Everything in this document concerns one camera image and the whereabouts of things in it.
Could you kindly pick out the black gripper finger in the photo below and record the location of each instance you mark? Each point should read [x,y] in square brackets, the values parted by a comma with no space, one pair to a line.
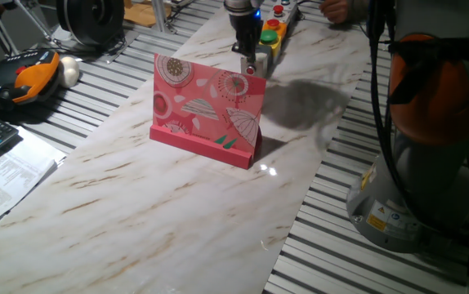
[252,56]
[244,55]

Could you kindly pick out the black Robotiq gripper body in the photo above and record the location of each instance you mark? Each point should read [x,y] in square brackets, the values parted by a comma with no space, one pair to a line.
[247,30]

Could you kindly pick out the grey box small red button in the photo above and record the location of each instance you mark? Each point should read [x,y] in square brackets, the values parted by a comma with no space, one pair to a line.
[263,61]

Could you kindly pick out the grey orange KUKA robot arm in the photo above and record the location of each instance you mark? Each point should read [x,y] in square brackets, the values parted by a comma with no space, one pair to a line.
[434,90]

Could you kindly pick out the yellow box green button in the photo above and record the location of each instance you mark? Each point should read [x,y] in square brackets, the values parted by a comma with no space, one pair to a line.
[270,38]

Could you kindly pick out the orange box red mushroom button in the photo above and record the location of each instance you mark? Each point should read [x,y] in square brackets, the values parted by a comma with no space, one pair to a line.
[276,28]

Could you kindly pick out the bystander's bare hand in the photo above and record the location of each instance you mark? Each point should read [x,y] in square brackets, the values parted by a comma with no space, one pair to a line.
[334,10]

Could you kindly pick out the white box red green buttons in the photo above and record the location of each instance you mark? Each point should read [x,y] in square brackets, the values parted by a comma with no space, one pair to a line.
[287,12]

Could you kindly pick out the pink patterned standing card box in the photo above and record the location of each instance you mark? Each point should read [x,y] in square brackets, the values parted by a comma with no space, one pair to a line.
[210,110]

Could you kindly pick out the brown cardboard piece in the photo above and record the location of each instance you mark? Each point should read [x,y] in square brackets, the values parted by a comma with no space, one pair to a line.
[140,14]

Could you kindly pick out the black round spool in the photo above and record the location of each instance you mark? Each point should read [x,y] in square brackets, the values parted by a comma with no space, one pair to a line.
[91,18]

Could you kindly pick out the white round mouse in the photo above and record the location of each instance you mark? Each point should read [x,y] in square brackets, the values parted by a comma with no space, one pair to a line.
[69,71]

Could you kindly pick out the orange black teach pendant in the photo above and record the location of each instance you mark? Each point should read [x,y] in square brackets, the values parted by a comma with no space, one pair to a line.
[18,79]

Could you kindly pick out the printed white paper sheets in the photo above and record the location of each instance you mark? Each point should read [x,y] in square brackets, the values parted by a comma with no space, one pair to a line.
[10,175]

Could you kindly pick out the short aluminium profile post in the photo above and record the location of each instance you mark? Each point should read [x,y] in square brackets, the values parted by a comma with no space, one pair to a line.
[161,16]

